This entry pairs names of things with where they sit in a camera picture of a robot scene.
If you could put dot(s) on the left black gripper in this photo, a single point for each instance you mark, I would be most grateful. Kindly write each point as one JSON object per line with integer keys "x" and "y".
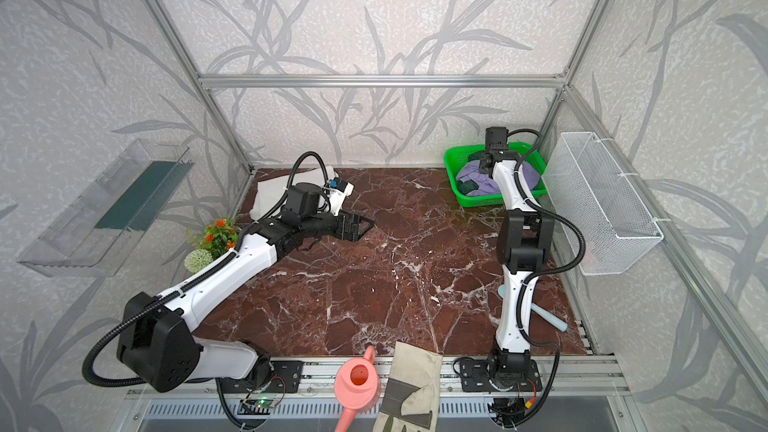
{"x": 345, "y": 225}

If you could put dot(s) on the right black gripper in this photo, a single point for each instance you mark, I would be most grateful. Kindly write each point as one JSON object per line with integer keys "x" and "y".
{"x": 489, "y": 159}

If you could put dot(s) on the purple t shirt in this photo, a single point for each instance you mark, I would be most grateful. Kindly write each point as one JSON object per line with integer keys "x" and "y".
{"x": 470, "y": 172}

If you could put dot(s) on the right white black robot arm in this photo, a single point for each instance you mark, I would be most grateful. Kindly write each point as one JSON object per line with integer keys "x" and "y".
{"x": 523, "y": 249}

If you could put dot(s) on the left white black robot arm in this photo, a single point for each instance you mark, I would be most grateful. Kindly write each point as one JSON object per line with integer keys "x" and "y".
{"x": 155, "y": 344}

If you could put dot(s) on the green plastic basket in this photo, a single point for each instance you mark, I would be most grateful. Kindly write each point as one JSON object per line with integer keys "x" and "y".
{"x": 456, "y": 157}

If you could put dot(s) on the dark green t shirt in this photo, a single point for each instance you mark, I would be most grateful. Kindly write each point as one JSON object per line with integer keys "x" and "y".
{"x": 471, "y": 188}

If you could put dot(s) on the folded white t shirt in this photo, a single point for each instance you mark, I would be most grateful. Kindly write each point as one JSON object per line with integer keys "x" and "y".
{"x": 268, "y": 194}

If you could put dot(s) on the potted orange flower plant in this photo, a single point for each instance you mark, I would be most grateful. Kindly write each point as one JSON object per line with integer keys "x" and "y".
{"x": 214, "y": 241}

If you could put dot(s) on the pink watering can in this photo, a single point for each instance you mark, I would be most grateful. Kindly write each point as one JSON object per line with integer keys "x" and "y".
{"x": 357, "y": 387}

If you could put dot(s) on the beige gardening glove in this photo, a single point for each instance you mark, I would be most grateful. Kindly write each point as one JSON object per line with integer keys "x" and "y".
{"x": 412, "y": 395}

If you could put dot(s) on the green circuit board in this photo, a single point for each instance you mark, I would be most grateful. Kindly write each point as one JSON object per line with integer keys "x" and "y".
{"x": 258, "y": 406}

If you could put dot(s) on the right wiring bundle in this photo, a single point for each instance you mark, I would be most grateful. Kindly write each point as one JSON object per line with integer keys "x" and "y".
{"x": 513, "y": 411}

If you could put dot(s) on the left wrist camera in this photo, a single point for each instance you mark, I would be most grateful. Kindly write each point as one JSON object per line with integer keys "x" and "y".
{"x": 337, "y": 191}

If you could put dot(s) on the white wire mesh basket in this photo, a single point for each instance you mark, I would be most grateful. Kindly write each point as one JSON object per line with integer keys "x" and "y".
{"x": 587, "y": 186}

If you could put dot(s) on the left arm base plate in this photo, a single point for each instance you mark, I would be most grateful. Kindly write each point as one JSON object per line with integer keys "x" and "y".
{"x": 281, "y": 376}

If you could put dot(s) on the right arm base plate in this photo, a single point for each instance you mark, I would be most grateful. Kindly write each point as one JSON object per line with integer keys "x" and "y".
{"x": 481, "y": 375}

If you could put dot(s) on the clear plastic wall shelf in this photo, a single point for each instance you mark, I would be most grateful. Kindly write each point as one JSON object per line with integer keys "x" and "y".
{"x": 95, "y": 235}

